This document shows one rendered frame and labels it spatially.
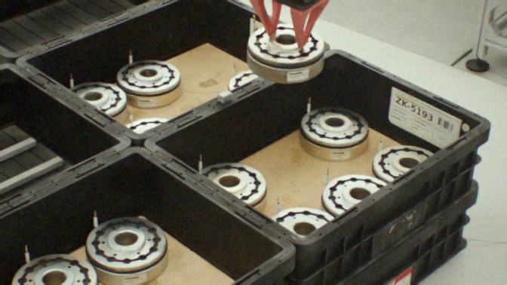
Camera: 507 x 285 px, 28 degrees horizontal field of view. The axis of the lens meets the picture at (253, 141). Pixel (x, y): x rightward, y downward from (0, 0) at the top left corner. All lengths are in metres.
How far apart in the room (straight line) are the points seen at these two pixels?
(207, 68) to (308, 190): 0.37
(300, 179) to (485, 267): 0.31
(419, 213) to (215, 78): 0.48
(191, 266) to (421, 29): 2.53
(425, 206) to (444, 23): 2.43
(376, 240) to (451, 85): 0.71
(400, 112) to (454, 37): 2.18
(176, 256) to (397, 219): 0.29
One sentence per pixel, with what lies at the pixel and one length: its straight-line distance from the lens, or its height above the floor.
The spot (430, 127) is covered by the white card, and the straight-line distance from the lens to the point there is 1.50.
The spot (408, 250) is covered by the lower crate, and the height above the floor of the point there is 0.80.
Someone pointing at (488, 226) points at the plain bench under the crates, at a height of 0.70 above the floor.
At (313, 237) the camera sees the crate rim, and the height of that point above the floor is 0.93.
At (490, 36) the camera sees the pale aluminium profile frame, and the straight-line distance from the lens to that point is 3.44.
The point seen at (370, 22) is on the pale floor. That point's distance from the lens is 3.74.
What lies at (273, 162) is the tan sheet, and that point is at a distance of 1.49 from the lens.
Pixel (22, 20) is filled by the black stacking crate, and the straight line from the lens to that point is 1.90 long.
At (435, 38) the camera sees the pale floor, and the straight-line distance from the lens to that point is 3.68.
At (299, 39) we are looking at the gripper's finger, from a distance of 1.32.
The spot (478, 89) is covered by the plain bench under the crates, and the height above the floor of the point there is 0.70.
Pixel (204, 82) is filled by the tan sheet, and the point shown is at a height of 0.83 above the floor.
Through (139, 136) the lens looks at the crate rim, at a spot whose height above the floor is 0.93.
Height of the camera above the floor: 1.69
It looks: 34 degrees down
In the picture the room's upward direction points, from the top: 2 degrees clockwise
